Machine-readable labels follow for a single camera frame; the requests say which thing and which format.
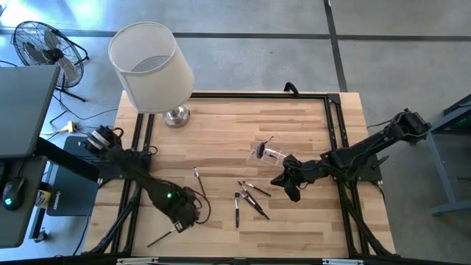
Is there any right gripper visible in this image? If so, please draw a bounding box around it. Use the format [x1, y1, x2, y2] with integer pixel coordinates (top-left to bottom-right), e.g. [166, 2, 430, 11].
[271, 154, 321, 203]

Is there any thin pale-tipped makeup brush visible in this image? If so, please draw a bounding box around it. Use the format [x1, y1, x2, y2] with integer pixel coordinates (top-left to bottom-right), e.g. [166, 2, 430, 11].
[193, 166, 208, 199]

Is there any large powder makeup brush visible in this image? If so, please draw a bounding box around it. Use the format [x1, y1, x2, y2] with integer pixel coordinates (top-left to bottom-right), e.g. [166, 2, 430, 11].
[255, 135, 288, 161]

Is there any thick-handled black makeup brush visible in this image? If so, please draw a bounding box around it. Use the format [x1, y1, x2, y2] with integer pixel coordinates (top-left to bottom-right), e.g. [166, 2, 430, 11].
[233, 191, 241, 229]

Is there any clear acrylic organizer box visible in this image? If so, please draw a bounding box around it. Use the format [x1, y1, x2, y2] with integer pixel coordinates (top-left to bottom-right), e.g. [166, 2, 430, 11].
[249, 139, 292, 167]

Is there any black curved hook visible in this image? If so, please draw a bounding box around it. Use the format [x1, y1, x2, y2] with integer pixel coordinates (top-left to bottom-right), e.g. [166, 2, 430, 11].
[283, 81, 301, 97]

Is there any black Husky box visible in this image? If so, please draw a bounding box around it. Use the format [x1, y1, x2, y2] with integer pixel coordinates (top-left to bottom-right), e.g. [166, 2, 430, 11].
[46, 135, 112, 217]

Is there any black diagonal support bar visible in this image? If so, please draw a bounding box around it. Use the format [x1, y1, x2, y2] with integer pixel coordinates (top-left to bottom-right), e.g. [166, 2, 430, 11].
[35, 136, 101, 184]

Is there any white shade silver table lamp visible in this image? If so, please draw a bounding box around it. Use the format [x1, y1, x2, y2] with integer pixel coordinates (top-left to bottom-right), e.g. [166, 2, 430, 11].
[107, 21, 195, 129]

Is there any yellow power plug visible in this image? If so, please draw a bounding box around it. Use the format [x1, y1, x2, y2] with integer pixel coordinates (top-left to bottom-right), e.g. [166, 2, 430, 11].
[60, 120, 78, 134]

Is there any yellow white label tag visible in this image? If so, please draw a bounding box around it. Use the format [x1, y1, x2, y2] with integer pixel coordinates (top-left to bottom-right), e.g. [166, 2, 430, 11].
[35, 189, 52, 210]

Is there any dark grey desk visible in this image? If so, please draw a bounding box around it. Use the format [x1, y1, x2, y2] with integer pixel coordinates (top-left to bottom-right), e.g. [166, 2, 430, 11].
[0, 156, 49, 250]

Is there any black computer mouse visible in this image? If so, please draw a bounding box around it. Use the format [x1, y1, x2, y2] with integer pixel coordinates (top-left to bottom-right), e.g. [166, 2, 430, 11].
[1, 176, 27, 212]

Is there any grey computer monitor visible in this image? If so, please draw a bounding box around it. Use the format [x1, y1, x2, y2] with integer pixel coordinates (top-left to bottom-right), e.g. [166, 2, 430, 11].
[0, 65, 62, 159]

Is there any black floor fan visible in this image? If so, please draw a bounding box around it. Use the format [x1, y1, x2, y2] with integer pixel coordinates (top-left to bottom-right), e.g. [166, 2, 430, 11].
[10, 21, 90, 103]

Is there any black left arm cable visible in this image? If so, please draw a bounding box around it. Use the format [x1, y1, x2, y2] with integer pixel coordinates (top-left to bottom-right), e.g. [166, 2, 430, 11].
[194, 189, 212, 225]

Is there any white bracket strip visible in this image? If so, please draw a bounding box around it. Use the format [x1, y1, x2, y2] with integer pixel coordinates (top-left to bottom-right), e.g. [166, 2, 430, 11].
[322, 258, 364, 265]
[116, 257, 159, 265]

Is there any black aluminium extrusion frame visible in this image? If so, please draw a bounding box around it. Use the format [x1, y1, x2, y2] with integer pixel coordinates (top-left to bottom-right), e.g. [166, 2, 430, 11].
[82, 91, 400, 258]

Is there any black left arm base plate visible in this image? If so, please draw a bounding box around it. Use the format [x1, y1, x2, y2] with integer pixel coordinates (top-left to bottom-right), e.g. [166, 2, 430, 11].
[97, 149, 152, 181]

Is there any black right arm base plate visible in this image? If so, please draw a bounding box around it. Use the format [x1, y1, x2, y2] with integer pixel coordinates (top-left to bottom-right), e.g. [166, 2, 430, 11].
[330, 152, 390, 183]

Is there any black floor cable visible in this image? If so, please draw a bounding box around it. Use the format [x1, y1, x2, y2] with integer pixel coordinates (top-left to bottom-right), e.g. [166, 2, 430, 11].
[49, 86, 119, 139]

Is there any blue-grey metal table frame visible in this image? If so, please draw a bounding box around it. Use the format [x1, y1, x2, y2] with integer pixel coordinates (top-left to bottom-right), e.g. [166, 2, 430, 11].
[404, 93, 471, 216]

